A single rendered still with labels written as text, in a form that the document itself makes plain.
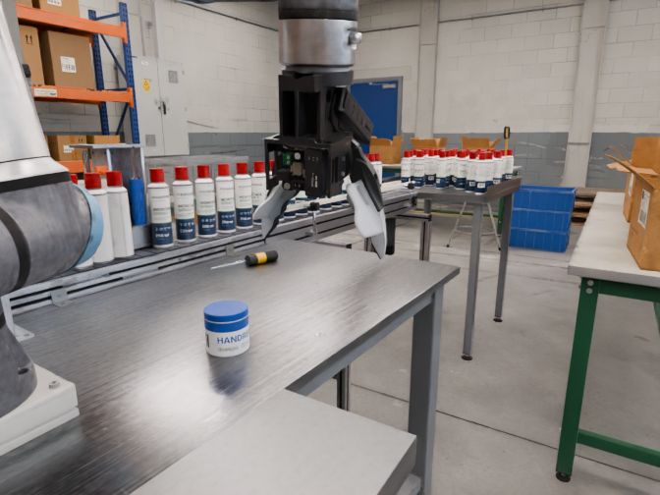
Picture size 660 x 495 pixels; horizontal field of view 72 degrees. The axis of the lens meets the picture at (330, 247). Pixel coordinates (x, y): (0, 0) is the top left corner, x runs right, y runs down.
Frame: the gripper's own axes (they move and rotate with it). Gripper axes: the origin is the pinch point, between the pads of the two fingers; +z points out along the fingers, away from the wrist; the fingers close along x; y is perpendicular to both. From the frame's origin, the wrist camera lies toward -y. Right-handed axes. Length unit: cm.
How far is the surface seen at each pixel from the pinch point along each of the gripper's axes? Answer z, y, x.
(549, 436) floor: 119, -113, 53
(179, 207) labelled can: 18, -46, -60
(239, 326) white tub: 18.0, -4.3, -15.6
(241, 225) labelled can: 29, -67, -54
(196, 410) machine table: 20.2, 11.2, -12.4
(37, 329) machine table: 25, 1, -54
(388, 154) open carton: 110, -551, -128
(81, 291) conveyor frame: 27, -14, -61
